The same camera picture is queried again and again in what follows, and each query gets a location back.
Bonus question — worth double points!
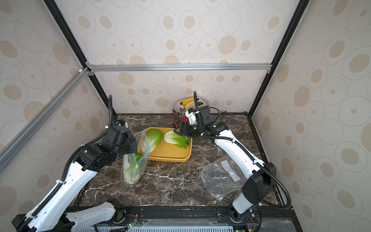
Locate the yellow toast slice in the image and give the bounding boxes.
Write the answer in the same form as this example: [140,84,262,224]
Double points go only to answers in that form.
[181,98,194,108]

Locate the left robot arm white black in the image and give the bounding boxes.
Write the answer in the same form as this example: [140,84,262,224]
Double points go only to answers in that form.
[12,124,137,232]

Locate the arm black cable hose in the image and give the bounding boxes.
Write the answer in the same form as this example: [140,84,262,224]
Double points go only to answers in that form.
[15,95,114,232]
[193,91,292,211]

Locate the yellow rectangular tray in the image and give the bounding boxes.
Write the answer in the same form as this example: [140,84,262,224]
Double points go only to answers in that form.
[136,127,192,162]

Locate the aluminium rail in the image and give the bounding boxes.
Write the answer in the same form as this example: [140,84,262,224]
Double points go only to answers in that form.
[1,67,88,171]
[89,63,272,72]

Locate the black frame post left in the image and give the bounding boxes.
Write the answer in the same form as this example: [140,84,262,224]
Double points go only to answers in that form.
[43,0,109,109]

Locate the clear zipper bag blue seal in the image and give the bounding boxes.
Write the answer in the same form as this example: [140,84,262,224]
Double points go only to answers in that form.
[120,130,150,187]

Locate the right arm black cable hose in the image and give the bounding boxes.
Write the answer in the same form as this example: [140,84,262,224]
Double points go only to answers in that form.
[193,91,292,211]

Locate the chinese cabbage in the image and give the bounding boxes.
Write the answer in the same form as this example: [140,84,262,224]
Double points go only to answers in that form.
[141,129,163,154]
[123,152,144,184]
[164,130,190,149]

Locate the black frame post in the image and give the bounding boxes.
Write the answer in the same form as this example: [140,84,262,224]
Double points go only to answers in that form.
[248,0,310,119]
[43,0,109,109]

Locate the aluminium rail back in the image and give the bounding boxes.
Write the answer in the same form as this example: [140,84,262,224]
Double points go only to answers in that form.
[89,63,272,72]

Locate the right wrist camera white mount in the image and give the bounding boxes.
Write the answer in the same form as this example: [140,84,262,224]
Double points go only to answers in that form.
[185,111,197,125]

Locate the black frame post right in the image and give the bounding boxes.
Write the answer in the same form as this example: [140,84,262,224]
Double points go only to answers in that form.
[248,0,310,119]

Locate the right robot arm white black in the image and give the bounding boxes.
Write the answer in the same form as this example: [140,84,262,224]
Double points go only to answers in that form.
[173,105,278,216]

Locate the black toaster power cable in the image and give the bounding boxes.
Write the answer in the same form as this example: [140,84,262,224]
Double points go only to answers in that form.
[209,106,227,122]

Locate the red chrome toaster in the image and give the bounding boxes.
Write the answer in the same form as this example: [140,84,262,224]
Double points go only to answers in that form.
[172,97,210,127]

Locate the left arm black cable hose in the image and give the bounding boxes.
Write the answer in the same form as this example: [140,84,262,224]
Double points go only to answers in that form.
[15,95,114,232]

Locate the aluminium rail left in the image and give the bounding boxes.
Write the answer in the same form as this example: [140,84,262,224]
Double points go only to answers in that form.
[1,67,88,171]

